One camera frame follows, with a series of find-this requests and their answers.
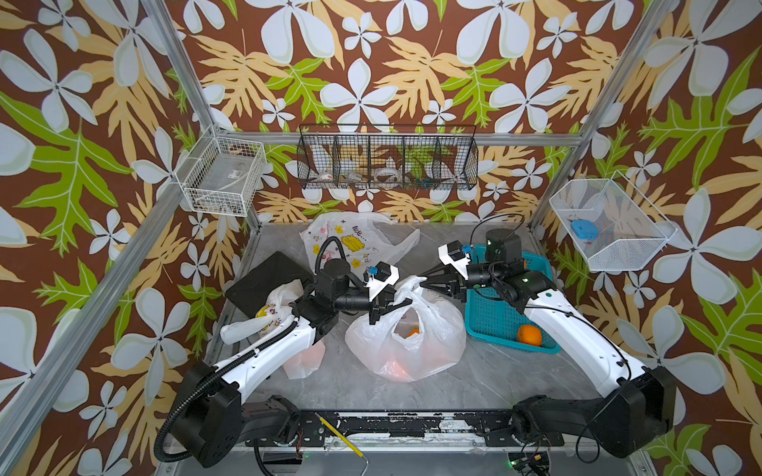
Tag teal plastic basket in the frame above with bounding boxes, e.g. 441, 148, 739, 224
464, 252, 561, 354

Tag black wire basket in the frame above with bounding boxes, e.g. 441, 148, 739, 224
295, 123, 479, 190

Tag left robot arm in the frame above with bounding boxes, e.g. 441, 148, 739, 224
154, 253, 412, 468

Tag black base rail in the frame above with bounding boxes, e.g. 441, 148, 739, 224
285, 409, 537, 448

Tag orange front right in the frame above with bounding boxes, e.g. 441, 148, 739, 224
516, 324, 543, 347

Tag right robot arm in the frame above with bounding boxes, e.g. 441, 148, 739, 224
422, 229, 677, 458

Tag black plastic tool case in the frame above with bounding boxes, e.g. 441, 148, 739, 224
225, 251, 313, 319

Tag white wire basket left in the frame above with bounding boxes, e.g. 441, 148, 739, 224
176, 127, 267, 217

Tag aluminium frame post right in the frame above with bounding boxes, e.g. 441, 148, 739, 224
529, 1, 673, 229

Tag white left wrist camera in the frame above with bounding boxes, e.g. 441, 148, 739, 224
365, 262, 400, 301

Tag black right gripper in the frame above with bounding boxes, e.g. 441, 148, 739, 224
421, 262, 505, 305

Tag white wire basket right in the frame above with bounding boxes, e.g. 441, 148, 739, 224
550, 172, 678, 274

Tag aluminium frame rear bar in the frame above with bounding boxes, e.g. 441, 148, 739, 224
228, 130, 585, 149

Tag white wire basket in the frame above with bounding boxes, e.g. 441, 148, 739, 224
550, 172, 678, 274
176, 127, 267, 217

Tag blue object in basket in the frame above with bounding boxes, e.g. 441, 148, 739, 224
571, 219, 599, 243

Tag white printed plastic bag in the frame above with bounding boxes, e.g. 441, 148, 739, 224
218, 278, 327, 381

